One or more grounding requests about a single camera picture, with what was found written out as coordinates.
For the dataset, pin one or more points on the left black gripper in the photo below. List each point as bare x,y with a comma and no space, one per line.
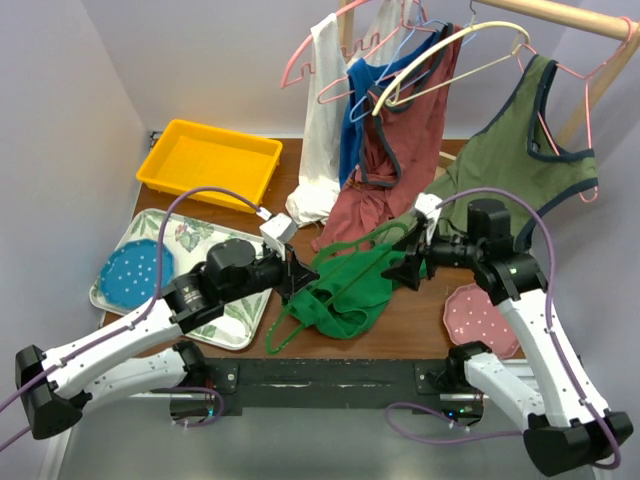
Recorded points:
292,272

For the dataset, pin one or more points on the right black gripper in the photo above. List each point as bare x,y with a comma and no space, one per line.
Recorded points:
407,269

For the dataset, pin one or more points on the bright green tank top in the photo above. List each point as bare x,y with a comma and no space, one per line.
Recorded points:
350,295

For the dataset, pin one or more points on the green plastic hanger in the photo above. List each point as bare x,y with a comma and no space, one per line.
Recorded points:
286,328

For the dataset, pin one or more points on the olive green tank top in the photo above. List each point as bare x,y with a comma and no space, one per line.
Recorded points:
512,153

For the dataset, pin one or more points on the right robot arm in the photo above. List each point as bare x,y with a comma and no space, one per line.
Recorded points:
564,421

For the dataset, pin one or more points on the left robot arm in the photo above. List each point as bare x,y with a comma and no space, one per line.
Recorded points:
59,386

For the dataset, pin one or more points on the white tank top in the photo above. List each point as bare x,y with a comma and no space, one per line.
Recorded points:
318,178

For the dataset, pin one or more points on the rust red tank top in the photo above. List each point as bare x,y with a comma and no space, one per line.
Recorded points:
398,157

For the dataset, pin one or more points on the cream wooden hanger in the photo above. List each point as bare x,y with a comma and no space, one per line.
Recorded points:
391,96

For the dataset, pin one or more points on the blue tank top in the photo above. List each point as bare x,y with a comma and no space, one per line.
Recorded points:
352,139

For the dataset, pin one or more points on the pink hanger right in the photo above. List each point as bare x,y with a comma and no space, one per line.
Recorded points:
590,96

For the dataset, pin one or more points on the pink dotted plate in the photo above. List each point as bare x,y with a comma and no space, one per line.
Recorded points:
470,316

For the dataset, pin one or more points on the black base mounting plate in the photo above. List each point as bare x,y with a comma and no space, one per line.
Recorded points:
324,384

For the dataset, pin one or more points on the yellow plastic bin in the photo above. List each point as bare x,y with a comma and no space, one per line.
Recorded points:
188,155

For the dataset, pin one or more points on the blue dotted plate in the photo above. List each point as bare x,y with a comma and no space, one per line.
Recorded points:
129,277

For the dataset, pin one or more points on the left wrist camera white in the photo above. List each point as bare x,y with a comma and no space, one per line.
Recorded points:
276,231

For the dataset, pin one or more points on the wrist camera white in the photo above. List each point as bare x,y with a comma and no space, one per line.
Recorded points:
426,210
276,231

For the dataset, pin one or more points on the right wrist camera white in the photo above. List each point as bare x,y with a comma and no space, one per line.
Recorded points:
426,210

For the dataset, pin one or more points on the small pink wire hanger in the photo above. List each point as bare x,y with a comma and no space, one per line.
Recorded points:
332,80

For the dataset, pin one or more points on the light blue wire hanger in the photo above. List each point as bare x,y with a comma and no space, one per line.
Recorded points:
363,75

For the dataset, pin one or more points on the wooden clothes rail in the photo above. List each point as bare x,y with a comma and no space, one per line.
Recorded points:
588,21

